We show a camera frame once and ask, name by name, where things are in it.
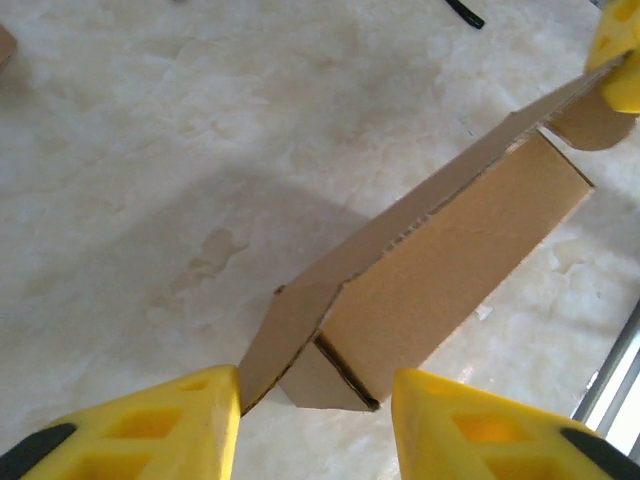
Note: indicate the long aluminium mounting rail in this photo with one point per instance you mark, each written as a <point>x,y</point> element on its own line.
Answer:
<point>615,370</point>

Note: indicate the brown cardboard box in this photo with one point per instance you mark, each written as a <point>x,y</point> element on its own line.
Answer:
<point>450,260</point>
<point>6,45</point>

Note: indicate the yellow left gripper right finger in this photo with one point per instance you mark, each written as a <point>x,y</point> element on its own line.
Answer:
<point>500,440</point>

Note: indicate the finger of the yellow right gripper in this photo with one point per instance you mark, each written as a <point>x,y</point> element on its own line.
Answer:
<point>617,30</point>
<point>625,90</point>

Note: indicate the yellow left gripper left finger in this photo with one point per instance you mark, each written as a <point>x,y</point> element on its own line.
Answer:
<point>125,440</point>

